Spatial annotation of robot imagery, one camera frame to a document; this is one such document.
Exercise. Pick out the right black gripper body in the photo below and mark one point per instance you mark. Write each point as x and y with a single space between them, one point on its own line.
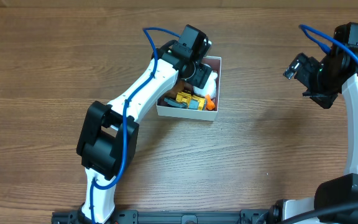
317 96

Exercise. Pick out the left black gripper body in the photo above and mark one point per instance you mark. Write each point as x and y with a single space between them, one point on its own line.
202 76

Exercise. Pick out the white plush duck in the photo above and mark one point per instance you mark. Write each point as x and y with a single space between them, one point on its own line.
209 91

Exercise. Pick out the yellow toy truck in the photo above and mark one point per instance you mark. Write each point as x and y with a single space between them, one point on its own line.
185 100

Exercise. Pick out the brown plush toy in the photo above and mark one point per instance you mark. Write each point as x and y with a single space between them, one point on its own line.
179 87

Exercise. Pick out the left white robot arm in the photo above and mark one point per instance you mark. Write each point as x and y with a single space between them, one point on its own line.
108 137

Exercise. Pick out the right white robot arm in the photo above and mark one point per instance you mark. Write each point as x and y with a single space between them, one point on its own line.
335 201

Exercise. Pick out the white cardboard box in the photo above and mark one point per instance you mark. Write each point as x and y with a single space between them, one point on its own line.
163 109

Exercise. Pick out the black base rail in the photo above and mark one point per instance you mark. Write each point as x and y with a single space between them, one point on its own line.
245 216

